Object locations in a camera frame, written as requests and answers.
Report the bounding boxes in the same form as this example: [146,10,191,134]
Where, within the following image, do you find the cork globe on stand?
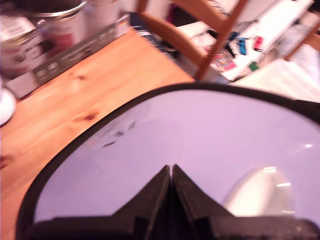
[0,86,18,127]

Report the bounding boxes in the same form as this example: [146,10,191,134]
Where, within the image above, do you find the white tin with metal rim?
[31,0,89,51]

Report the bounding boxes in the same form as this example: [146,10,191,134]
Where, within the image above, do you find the colourful printed card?
[214,49,238,74]

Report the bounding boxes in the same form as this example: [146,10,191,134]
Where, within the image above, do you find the white tin with printed label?
[0,14,49,79]

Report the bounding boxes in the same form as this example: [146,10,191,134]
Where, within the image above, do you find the wooden chair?
[134,0,251,81]

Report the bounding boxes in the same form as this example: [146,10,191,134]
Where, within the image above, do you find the blue plastic clip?
[236,37,248,56]

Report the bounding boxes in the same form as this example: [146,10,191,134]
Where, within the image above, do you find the red plastic clip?
[253,35,264,50]

